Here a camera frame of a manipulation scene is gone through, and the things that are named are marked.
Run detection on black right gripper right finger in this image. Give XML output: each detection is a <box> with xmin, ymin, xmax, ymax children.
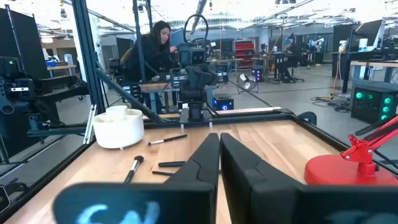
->
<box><xmin>220</xmin><ymin>133</ymin><xmax>398</xmax><ymax>224</ymax></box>

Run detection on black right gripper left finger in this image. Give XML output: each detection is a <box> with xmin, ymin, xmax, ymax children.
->
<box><xmin>52</xmin><ymin>133</ymin><xmax>220</xmax><ymax>224</ymax></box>

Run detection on black brush fluffy head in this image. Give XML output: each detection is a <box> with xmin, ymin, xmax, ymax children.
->
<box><xmin>123</xmin><ymin>155</ymin><xmax>145</xmax><ymax>184</ymax></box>

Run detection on thin black brush white ferrule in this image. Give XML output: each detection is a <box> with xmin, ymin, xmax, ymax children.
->
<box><xmin>147</xmin><ymin>134</ymin><xmax>188</xmax><ymax>147</ymax></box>

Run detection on computer tower blue light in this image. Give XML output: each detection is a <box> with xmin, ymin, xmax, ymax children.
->
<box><xmin>212</xmin><ymin>94</ymin><xmax>235</xmax><ymax>111</ymax></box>

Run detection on floor fan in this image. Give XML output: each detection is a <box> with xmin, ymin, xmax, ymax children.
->
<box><xmin>235</xmin><ymin>72</ymin><xmax>260</xmax><ymax>95</ymax></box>

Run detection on blue computer monitor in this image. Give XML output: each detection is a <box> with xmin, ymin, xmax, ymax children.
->
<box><xmin>169</xmin><ymin>27</ymin><xmax>187</xmax><ymax>47</ymax></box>

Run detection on red drawer cabinet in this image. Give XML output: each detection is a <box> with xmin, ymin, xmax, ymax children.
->
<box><xmin>233</xmin><ymin>39</ymin><xmax>256</xmax><ymax>70</ymax></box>

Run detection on computer tower purple light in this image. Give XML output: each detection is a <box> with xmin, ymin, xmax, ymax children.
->
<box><xmin>251</xmin><ymin>67</ymin><xmax>264</xmax><ymax>83</ymax></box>

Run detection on person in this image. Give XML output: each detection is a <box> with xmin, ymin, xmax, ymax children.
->
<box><xmin>122</xmin><ymin>20</ymin><xmax>180</xmax><ymax>84</ymax></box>
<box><xmin>279</xmin><ymin>37</ymin><xmax>301</xmax><ymax>82</ymax></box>

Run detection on red desk lamp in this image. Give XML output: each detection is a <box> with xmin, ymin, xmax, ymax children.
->
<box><xmin>303</xmin><ymin>114</ymin><xmax>398</xmax><ymax>187</ymax></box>

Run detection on computer tower green lights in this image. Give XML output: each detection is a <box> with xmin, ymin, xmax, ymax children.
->
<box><xmin>349</xmin><ymin>78</ymin><xmax>398</xmax><ymax>124</ymax></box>

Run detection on wooden desk blue legs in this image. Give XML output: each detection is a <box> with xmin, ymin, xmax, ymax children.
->
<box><xmin>349</xmin><ymin>59</ymin><xmax>398</xmax><ymax>94</ymax></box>

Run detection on black partition panel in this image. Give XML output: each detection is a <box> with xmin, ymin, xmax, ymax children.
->
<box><xmin>0</xmin><ymin>6</ymin><xmax>50</xmax><ymax>80</ymax></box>

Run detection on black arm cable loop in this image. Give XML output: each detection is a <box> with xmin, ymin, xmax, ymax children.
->
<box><xmin>182</xmin><ymin>13</ymin><xmax>210</xmax><ymax>45</ymax></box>

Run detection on black aluminium table frame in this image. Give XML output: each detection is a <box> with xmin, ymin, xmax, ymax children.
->
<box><xmin>0</xmin><ymin>0</ymin><xmax>398</xmax><ymax>223</ymax></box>

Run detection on silver metal bracket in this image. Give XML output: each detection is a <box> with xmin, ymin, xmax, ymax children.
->
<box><xmin>82</xmin><ymin>104</ymin><xmax>98</xmax><ymax>146</ymax></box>

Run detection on yellow floor cable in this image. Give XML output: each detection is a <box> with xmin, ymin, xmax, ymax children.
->
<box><xmin>330</xmin><ymin>52</ymin><xmax>343</xmax><ymax>98</ymax></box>

